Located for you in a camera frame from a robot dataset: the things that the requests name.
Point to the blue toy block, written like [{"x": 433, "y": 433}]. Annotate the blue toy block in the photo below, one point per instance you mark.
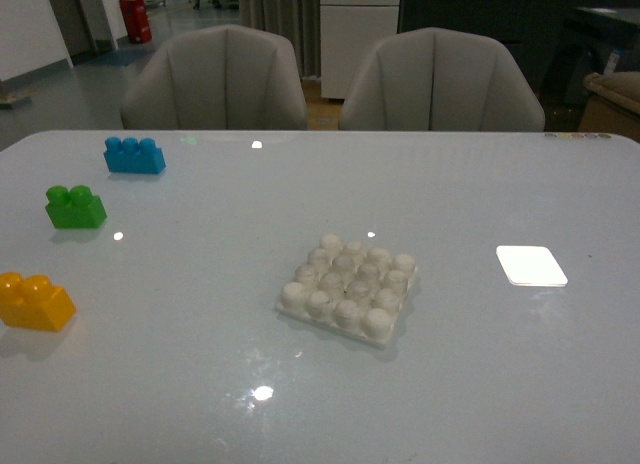
[{"x": 130, "y": 155}]

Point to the white drawer cabinet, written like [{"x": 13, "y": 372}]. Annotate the white drawer cabinet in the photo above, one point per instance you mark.
[{"x": 347, "y": 28}]

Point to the red bin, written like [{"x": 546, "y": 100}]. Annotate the red bin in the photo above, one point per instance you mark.
[{"x": 136, "y": 21}]

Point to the left grey armchair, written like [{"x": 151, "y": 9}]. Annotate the left grey armchair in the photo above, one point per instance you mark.
[{"x": 227, "y": 77}]

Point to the right grey armchair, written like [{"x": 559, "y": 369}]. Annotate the right grey armchair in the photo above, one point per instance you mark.
[{"x": 436, "y": 79}]

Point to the white studded base plate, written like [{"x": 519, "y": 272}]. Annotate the white studded base plate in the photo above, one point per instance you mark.
[{"x": 349, "y": 289}]

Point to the dark counter cabinet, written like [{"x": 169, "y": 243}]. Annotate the dark counter cabinet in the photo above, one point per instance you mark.
[{"x": 556, "y": 43}]

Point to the green toy block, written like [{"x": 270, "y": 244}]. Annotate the green toy block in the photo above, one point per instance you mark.
[{"x": 75, "y": 208}]

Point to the grey curtain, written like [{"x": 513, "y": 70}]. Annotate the grey curtain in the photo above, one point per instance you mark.
[{"x": 296, "y": 20}]

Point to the coloured sticker strip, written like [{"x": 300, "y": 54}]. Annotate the coloured sticker strip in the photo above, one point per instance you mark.
[{"x": 577, "y": 135}]

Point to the yellow toy block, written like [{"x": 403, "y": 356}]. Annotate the yellow toy block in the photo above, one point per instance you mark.
[{"x": 34, "y": 303}]

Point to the grey armchair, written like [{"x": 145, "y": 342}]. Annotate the grey armchair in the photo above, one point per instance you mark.
[
  {"x": 227, "y": 77},
  {"x": 436, "y": 79}
]

